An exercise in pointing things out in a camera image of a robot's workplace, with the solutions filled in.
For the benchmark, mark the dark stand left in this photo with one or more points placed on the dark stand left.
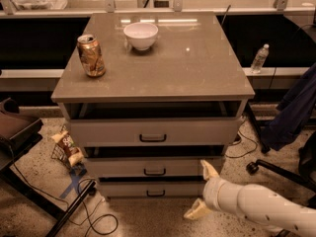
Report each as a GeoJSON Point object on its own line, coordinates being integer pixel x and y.
{"type": "Point", "coordinates": [18, 135]}

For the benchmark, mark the small wire basket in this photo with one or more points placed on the small wire basket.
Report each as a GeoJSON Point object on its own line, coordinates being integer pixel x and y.
{"type": "Point", "coordinates": [58, 152]}

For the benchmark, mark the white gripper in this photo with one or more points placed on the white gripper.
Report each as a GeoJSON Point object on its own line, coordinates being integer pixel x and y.
{"type": "Point", "coordinates": [211, 192]}

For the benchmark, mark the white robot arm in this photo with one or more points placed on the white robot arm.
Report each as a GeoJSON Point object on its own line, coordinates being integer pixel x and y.
{"type": "Point", "coordinates": [252, 202]}

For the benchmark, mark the gold soda can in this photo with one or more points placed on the gold soda can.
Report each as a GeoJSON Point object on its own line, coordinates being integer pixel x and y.
{"type": "Point", "coordinates": [91, 56]}

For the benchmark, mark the clear plastic water bottle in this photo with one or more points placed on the clear plastic water bottle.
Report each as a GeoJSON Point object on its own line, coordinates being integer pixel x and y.
{"type": "Point", "coordinates": [260, 59]}

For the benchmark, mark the white ceramic bowl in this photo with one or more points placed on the white ceramic bowl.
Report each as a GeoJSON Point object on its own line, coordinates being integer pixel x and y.
{"type": "Point", "coordinates": [141, 35]}

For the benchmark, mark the grey drawer cabinet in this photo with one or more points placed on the grey drawer cabinet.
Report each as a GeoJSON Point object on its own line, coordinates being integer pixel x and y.
{"type": "Point", "coordinates": [189, 72]}

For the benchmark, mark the chip snack bag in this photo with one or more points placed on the chip snack bag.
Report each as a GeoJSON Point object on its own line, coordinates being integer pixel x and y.
{"type": "Point", "coordinates": [72, 152]}

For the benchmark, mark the black office chair base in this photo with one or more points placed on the black office chair base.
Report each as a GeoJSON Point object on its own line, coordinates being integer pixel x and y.
{"type": "Point", "coordinates": [306, 166]}

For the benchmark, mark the grey drawer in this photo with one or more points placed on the grey drawer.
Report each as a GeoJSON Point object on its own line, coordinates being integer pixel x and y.
{"type": "Point", "coordinates": [153, 131]}
{"type": "Point", "coordinates": [143, 167]}
{"type": "Point", "coordinates": [151, 189]}

